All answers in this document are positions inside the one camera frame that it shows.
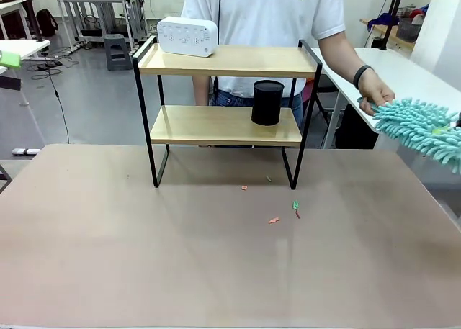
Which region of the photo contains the black stand pole with base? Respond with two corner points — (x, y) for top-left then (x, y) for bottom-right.
(22, 0), (45, 44)

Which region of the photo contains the person's left hand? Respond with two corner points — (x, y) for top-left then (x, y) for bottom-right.
(358, 69), (396, 116)

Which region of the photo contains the large white rounded table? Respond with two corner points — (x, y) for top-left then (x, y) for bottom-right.
(310, 47), (461, 150)

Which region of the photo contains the two-tier wood metal shelf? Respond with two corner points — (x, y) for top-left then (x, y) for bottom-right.
(131, 36), (323, 190)

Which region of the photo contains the blue cloth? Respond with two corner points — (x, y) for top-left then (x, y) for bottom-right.
(367, 12), (400, 32)

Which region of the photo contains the black wrist watch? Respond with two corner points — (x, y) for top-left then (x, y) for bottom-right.
(352, 64), (374, 89)

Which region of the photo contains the person in white T-shirt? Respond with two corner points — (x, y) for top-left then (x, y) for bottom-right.
(181, 0), (346, 110)

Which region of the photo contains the black mesh pen holder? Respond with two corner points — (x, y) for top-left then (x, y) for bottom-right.
(251, 79), (285, 127)

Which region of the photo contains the small white table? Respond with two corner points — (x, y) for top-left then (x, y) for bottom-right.
(0, 40), (50, 74)

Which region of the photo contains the wooden bench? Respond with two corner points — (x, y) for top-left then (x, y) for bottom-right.
(359, 17), (415, 51)

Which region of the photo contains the grey mesh basket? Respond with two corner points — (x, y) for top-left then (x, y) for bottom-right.
(397, 17), (423, 42)

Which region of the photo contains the teal chenille duster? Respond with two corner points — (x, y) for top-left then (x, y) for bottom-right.
(357, 96), (461, 174)

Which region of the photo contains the grey plastic step stool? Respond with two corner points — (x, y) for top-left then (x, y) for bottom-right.
(103, 33), (133, 72)

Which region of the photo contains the person's left forearm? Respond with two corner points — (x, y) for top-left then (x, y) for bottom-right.
(316, 33), (375, 89)

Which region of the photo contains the black floor cable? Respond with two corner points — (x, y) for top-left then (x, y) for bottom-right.
(30, 50), (71, 145)

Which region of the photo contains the black metal frame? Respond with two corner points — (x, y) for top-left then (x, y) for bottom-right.
(0, 163), (12, 195)

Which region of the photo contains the white box-shaped speaker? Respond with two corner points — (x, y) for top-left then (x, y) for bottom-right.
(156, 16), (219, 58)

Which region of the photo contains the black backpack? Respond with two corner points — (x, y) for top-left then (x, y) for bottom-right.
(35, 9), (59, 37)

